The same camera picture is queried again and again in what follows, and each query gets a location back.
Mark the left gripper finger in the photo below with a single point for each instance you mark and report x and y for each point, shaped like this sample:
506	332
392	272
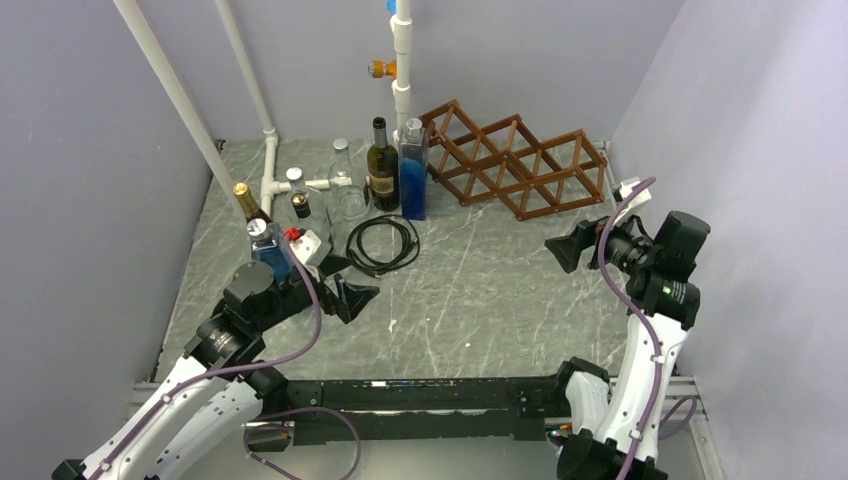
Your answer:
351	299
333	264

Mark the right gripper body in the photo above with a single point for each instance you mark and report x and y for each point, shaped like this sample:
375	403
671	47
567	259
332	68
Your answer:
624	249

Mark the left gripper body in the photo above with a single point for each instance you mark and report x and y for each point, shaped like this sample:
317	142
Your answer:
325	298

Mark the blue label clear bottle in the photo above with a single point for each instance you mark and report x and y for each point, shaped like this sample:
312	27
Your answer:
413	169
266	247

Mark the clear glass bottle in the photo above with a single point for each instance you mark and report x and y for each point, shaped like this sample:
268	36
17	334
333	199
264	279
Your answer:
347	188
297	183

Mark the dark green wine bottle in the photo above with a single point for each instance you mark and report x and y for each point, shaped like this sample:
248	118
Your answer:
383	164

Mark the brown gold-capped wine bottle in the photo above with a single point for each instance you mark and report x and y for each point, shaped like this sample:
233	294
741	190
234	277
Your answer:
250	206

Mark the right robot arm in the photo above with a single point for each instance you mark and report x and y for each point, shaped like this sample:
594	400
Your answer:
616	426

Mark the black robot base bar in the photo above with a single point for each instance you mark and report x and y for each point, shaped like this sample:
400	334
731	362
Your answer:
322	411

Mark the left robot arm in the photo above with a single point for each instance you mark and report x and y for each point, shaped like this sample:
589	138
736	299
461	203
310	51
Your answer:
220	381

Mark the brown wooden wine rack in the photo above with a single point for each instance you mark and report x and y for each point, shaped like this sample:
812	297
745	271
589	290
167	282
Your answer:
505	161

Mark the orange valve fitting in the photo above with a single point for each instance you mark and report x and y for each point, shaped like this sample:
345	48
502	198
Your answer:
379	69

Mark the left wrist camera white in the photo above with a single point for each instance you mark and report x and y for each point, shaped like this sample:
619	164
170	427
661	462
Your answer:
306	246

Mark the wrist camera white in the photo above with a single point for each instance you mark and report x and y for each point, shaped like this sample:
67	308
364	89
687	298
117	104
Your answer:
625	189
306	246

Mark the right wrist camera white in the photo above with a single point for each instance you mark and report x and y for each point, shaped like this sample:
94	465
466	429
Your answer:
625	189

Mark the white PVC pipe frame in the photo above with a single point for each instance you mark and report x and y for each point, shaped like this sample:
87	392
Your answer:
401	25

